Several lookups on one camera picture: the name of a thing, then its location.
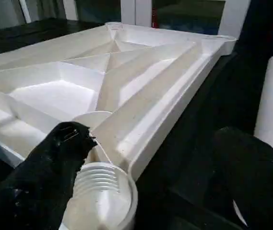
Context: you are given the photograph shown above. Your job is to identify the white cabinet with glass doors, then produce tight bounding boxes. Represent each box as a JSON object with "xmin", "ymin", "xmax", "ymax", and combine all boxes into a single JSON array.
[{"xmin": 0, "ymin": 0, "xmax": 252, "ymax": 39}]

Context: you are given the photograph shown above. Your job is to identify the black work mat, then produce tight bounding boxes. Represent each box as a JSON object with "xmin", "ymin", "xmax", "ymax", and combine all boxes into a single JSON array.
[{"xmin": 0, "ymin": 18, "xmax": 273, "ymax": 230}]

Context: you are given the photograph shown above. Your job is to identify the white plastic table top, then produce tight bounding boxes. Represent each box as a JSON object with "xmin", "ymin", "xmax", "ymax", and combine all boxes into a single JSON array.
[{"xmin": 0, "ymin": 21, "xmax": 237, "ymax": 230}]

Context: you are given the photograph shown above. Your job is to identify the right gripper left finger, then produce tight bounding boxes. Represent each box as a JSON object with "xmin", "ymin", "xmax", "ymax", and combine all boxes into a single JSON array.
[{"xmin": 0, "ymin": 122, "xmax": 98, "ymax": 230}]

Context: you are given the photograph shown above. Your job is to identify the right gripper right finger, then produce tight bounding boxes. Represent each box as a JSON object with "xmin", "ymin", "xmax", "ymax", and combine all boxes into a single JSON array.
[{"xmin": 213, "ymin": 126, "xmax": 273, "ymax": 230}]

